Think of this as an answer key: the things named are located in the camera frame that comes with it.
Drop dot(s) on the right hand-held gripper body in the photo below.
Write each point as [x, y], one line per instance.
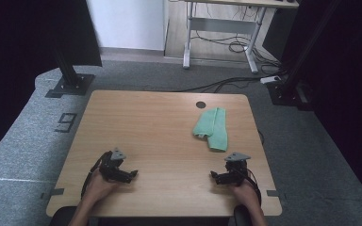
[238, 169]

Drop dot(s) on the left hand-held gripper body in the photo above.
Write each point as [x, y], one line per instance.
[111, 166]

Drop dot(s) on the green microfibre cloth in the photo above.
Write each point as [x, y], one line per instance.
[215, 128]

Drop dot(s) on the person's left hand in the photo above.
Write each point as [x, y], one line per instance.
[98, 188]

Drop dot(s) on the person's right hand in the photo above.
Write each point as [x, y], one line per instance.
[247, 194]

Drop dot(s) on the person's right leg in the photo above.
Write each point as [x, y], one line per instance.
[242, 218]

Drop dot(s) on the person's leg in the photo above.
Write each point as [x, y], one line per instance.
[242, 218]
[61, 216]

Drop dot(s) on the person's left leg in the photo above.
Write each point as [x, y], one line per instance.
[61, 216]

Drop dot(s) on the black round table grommet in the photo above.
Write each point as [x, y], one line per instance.
[200, 104]

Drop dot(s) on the black metal stand with base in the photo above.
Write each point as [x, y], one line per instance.
[287, 91]
[70, 83]

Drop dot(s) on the white power strip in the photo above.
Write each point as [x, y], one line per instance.
[270, 79]

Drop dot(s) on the black curtain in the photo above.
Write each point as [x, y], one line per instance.
[28, 47]
[352, 78]

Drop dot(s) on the white frame desk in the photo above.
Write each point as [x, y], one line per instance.
[223, 25]

